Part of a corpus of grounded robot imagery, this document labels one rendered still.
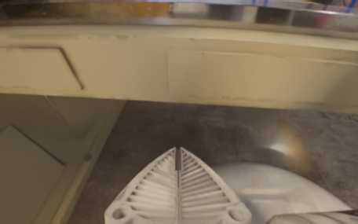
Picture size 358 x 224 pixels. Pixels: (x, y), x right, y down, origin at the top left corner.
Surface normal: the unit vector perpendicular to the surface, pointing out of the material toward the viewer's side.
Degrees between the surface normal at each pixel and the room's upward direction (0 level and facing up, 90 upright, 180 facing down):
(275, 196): 68
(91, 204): 0
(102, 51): 90
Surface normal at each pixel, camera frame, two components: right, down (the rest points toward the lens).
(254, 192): 0.00, 0.43
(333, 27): -0.07, 0.71
